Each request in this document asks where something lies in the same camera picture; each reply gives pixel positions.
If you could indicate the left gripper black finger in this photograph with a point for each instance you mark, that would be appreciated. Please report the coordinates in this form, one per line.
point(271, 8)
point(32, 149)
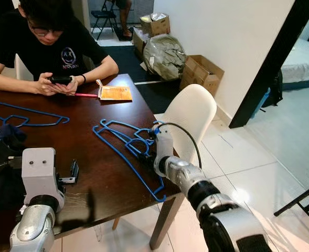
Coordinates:
point(73, 173)

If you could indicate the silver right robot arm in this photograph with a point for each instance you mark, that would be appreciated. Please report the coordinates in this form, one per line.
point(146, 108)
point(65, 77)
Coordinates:
point(185, 176)

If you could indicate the dark brown wooden table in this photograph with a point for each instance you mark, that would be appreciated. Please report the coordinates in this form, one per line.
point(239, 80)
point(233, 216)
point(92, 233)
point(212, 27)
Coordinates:
point(91, 178)

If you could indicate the white plastic chair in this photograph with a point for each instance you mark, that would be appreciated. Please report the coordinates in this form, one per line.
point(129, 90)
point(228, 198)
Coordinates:
point(20, 68)
point(193, 110)

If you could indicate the black garment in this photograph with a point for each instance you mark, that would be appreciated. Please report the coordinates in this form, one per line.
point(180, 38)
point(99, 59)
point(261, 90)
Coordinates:
point(2, 189)

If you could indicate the orange paper packet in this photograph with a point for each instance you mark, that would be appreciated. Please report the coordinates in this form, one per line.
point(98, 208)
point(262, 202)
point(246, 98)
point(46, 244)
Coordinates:
point(115, 93)

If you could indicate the pink pen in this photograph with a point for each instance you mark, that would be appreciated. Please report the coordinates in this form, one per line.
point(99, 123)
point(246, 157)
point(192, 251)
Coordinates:
point(86, 95)

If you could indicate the black smartphone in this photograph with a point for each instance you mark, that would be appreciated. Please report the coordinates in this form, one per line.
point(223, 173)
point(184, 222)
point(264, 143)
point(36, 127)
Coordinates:
point(61, 80)

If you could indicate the large open cardboard box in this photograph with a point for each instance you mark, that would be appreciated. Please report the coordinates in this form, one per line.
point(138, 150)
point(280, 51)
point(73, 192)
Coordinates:
point(199, 79)

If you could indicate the grey green wrapped sack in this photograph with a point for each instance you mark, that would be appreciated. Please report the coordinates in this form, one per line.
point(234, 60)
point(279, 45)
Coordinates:
point(164, 58)

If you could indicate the dark blue floor mat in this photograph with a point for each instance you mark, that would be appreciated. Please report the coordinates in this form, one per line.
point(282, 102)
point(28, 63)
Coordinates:
point(128, 55)

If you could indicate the person in black t-shirt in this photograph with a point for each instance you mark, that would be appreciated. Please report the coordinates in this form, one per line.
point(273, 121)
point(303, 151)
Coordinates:
point(54, 47)

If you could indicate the small cardboard box with foil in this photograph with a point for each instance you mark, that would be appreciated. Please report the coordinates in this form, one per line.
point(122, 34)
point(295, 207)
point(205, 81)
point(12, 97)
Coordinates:
point(157, 27)

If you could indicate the bed with white sheet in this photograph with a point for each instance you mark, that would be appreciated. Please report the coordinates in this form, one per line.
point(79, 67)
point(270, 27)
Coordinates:
point(304, 63)

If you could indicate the black folding chair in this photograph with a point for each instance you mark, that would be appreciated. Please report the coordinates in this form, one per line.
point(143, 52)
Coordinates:
point(104, 13)

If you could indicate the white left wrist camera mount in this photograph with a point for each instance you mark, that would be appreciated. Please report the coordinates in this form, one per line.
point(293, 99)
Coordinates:
point(39, 173)

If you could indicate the black door frame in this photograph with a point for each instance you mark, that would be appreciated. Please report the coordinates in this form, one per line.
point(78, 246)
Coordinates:
point(272, 68)

